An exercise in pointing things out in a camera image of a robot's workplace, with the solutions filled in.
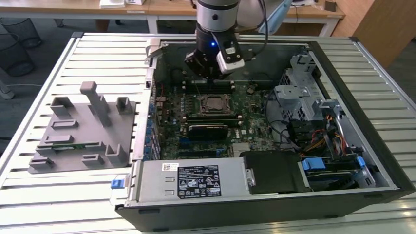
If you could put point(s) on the white furniture foot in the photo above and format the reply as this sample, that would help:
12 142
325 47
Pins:
7 93

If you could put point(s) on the black mesh waste basket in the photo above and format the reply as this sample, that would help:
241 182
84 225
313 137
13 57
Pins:
15 61
24 30

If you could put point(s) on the green motherboard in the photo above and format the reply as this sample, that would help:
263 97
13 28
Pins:
260 126

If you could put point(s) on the black fan shroud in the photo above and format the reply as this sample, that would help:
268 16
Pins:
276 170

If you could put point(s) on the wooden desk white frame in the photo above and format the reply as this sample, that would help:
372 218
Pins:
48 7
312 13

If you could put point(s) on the silver drive cage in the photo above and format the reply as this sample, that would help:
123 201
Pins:
289 92

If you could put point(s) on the white labelled box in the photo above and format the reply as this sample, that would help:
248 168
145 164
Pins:
135 2

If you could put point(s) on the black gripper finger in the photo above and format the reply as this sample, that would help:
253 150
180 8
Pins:
213 83

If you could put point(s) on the grey parts rack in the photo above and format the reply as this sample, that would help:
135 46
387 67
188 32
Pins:
81 126

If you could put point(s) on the black PC case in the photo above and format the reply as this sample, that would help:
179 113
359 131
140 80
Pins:
243 214

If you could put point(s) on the silver coin cell battery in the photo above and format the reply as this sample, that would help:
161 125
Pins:
252 89

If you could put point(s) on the small grey box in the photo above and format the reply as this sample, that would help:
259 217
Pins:
331 6

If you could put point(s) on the metal locking lever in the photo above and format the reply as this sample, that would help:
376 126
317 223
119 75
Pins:
196 88
220 113

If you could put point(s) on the white wrist camera black face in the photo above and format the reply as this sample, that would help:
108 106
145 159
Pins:
232 62

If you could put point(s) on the hard disk in blue carrier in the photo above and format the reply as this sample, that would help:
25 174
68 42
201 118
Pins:
313 165

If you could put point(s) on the blue plastic clip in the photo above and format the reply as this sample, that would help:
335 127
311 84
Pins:
359 163

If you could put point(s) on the blue case latch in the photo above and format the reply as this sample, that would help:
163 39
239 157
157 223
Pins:
117 184

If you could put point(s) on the bare green RAM stick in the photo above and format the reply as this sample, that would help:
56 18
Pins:
79 146

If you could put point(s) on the black RAM slot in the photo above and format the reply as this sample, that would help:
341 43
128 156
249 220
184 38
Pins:
204 91
215 124
197 83
201 88

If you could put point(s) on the CPU socket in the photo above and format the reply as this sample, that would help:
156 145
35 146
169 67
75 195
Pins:
199 112

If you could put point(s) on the blue expansion slot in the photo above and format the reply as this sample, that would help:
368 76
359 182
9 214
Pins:
183 141

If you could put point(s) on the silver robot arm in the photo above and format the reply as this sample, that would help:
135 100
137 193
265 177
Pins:
215 17

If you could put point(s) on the brown wooden cabinet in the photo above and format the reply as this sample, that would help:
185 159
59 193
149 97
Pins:
387 29

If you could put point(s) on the silver CPU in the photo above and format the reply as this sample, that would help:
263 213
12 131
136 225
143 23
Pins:
216 103

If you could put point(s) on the silver chipset heat sink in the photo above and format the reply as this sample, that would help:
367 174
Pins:
241 149

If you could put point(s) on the silver power supply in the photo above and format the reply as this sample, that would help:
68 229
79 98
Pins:
152 181

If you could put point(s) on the plain white box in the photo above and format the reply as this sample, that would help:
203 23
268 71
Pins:
112 4

